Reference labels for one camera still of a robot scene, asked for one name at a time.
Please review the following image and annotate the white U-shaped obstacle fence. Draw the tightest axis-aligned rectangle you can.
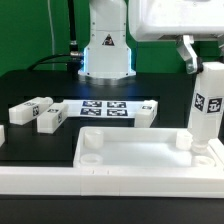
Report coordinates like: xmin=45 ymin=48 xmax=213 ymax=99
xmin=0 ymin=125 xmax=224 ymax=199

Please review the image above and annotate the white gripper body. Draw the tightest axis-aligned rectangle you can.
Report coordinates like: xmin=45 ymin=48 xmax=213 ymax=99
xmin=128 ymin=0 xmax=224 ymax=42

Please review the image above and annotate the white desk top panel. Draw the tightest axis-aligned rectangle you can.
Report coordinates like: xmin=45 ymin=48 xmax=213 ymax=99
xmin=73 ymin=127 xmax=221 ymax=168

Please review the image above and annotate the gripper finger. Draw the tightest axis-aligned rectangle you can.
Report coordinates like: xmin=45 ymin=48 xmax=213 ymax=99
xmin=176 ymin=35 xmax=203 ymax=74

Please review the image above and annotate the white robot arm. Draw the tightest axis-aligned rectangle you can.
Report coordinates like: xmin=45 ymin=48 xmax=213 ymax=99
xmin=79 ymin=0 xmax=224 ymax=80

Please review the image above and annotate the sheet with four tags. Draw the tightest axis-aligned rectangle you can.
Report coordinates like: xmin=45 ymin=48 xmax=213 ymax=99
xmin=64 ymin=100 xmax=143 ymax=118

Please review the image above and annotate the black cable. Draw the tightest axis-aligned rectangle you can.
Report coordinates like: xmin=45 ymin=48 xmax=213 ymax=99
xmin=27 ymin=0 xmax=84 ymax=72

